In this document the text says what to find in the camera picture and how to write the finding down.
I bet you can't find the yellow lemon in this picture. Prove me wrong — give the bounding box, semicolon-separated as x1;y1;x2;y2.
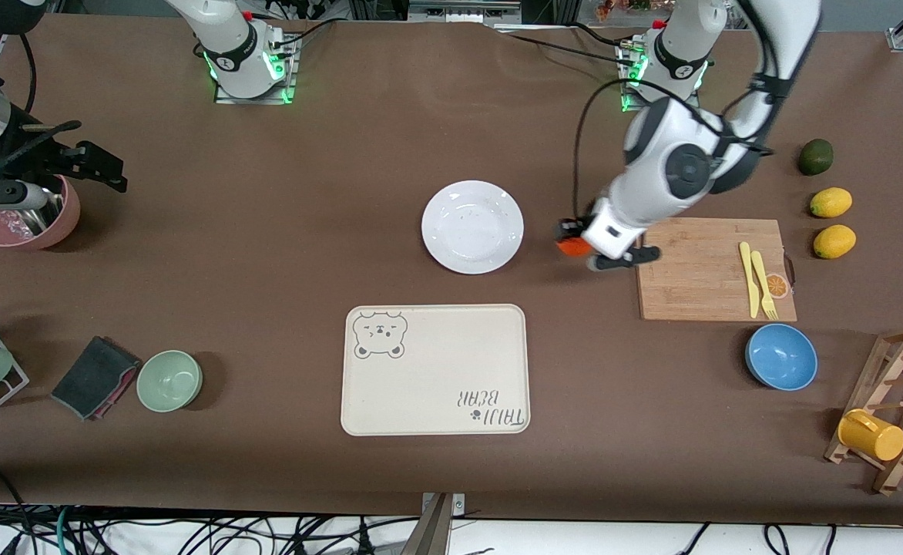
810;187;854;219
813;224;858;260

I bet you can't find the dark green avocado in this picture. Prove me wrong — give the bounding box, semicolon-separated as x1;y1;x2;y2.
797;139;834;177

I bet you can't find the blue bowl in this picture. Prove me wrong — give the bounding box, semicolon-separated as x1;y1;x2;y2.
745;323;819;392

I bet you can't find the pink bowl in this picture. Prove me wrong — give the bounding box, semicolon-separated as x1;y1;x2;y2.
0;176;81;251

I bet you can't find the yellow plastic knife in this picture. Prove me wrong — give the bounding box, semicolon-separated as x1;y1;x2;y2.
739;241;761;319

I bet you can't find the metal table clamp bracket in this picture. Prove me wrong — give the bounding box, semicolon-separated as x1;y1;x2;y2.
421;492;465;555

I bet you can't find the wooden cutting board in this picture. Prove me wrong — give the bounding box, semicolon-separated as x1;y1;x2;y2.
633;217;798;322

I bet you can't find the yellow mug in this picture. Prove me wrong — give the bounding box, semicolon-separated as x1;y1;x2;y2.
838;409;903;463

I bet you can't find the cream tray with bear print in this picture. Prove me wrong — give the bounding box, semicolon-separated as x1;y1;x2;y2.
341;304;531;437

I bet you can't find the yellow plastic fork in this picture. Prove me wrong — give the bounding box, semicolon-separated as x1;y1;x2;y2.
750;251;778;321

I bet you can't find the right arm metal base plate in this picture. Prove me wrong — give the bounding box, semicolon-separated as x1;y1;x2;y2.
215;35;299;105

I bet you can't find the green cable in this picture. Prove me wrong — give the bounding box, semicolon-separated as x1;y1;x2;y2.
53;505;76;555

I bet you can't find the white round plate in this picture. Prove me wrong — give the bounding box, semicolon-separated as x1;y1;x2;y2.
421;180;525;275

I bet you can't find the metal scoop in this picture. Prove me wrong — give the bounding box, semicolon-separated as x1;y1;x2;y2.
5;193;64;237

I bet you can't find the pale green bowl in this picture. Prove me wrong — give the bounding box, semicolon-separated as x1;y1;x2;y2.
136;350;203;413

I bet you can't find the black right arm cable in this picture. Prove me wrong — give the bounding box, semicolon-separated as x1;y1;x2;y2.
17;31;37;116

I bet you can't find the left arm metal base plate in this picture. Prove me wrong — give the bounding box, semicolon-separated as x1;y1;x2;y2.
619;39;703;115

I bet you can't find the dark grey folded cloth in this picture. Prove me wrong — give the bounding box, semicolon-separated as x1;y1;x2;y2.
51;335;142;422

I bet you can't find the black cable on table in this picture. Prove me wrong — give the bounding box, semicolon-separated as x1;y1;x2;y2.
498;31;631;62

